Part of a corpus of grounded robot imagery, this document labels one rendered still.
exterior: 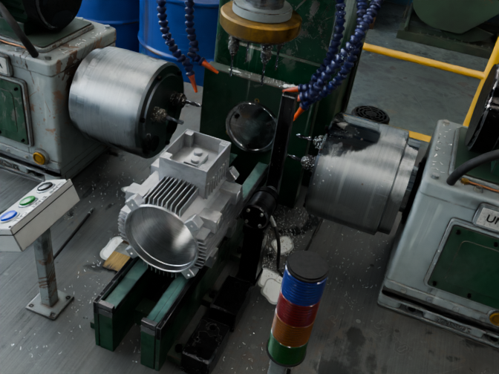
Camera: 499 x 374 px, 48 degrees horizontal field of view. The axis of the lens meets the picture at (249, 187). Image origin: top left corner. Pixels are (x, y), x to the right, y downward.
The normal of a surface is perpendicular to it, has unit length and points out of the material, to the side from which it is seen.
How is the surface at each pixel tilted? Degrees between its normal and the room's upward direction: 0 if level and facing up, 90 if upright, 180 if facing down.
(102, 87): 51
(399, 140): 9
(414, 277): 90
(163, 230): 32
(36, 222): 67
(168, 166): 90
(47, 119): 90
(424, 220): 90
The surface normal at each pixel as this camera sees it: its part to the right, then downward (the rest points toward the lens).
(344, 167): -0.22, -0.04
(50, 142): -0.36, 0.51
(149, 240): 0.69, -0.42
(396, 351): 0.12, -0.80
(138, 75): -0.06, -0.46
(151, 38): -0.67, 0.37
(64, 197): 0.90, -0.04
